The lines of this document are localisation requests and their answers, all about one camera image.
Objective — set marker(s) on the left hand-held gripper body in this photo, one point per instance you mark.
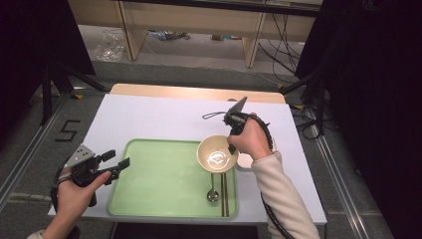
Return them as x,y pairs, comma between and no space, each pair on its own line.
81,159

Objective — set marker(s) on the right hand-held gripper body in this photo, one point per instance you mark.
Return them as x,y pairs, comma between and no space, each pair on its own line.
237,121

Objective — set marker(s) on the cream ceramic bowl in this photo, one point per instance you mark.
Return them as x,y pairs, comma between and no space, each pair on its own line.
215,154

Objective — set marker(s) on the green plastic tray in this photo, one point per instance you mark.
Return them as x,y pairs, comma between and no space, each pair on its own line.
159,179

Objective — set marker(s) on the brown wooden chopstick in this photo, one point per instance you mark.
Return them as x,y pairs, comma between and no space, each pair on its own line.
226,195
222,195

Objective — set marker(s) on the metal spoon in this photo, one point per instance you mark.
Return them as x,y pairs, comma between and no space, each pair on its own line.
212,194

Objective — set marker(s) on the person's right hand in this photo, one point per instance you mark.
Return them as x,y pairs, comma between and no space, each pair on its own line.
253,141

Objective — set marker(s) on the person's left hand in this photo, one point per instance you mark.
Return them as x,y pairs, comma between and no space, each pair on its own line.
73,202

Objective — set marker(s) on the white table cover board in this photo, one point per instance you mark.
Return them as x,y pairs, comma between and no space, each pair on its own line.
159,116

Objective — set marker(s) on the black tripod stand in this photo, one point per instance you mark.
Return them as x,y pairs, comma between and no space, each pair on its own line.
318,99
46,93

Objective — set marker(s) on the small colourful floor boxes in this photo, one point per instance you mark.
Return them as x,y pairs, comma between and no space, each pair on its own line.
222,37

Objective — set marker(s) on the clear plastic bag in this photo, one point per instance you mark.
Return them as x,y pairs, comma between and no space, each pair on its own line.
109,46

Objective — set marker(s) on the blue grey floor clutter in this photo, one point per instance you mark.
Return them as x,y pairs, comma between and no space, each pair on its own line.
166,35

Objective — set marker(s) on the black curtain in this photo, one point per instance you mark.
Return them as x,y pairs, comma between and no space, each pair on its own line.
371,99
30,40

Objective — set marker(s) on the metal floor rail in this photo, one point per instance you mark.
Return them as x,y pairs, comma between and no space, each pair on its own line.
342,192
23,159

